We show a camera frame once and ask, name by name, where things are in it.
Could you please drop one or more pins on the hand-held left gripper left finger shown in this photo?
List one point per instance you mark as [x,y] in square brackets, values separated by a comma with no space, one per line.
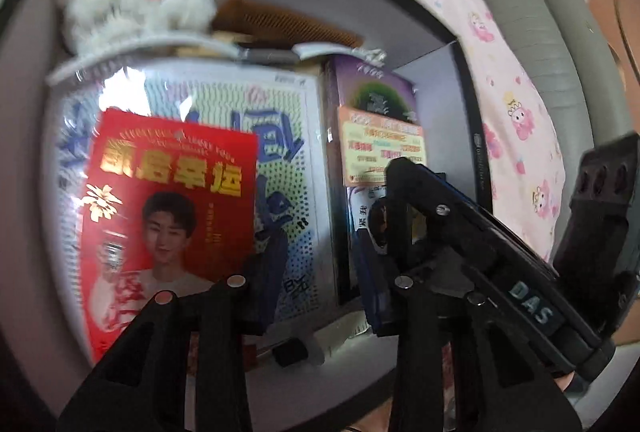
[235,312]

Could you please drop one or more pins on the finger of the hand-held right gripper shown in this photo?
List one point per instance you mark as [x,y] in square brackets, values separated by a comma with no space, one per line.
[435,212]

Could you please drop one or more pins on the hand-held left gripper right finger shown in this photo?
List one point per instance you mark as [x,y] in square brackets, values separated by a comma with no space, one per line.
[374,287]

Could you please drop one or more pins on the black storage box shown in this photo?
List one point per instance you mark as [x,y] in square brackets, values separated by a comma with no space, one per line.
[465,112]

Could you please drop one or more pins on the red photo card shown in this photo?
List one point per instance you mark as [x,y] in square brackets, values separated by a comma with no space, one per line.
[175,192]

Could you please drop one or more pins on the small black block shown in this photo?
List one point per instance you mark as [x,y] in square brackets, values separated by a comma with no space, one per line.
[290,352]

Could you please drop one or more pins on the pink printed blanket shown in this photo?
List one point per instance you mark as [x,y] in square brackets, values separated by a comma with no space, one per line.
[500,87]

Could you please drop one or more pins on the purple and black box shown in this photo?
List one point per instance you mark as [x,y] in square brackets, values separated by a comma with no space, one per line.
[370,82]

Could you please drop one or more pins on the blue dotted pattern packet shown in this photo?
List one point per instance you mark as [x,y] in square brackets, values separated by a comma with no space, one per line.
[295,137]

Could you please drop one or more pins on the small silver trinket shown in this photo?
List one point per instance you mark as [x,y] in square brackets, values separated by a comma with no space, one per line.
[371,54]

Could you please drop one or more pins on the grey padded headboard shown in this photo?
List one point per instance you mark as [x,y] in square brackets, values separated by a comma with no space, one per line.
[550,37]

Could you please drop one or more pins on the wooden comb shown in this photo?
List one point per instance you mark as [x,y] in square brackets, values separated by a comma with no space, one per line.
[285,22]

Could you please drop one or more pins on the white fluffy toy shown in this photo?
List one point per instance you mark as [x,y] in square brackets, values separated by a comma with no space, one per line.
[115,7]

